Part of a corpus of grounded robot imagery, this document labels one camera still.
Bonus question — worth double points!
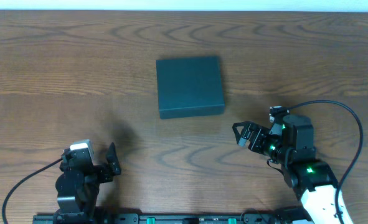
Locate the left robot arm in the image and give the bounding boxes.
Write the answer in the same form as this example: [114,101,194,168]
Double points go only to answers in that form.
[52,139,121,223]

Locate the black gift box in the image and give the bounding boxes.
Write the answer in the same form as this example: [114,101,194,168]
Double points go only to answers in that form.
[156,56,225,119]

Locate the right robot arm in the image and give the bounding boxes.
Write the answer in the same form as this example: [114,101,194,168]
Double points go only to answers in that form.
[232,106,352,223]

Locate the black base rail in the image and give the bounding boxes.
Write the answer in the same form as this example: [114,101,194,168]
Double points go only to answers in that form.
[32,213,313,224]

